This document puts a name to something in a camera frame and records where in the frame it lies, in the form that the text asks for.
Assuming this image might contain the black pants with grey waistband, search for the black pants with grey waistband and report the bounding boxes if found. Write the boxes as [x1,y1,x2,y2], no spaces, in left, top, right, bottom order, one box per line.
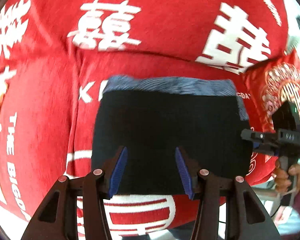
[91,75,252,196]

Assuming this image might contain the person's right hand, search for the person's right hand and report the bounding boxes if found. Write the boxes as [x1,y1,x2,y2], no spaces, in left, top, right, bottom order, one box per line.
[273,160,300,194]

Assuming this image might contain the red embroidered cushion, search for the red embroidered cushion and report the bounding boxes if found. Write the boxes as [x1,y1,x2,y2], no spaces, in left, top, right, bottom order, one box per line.
[242,49,300,165]

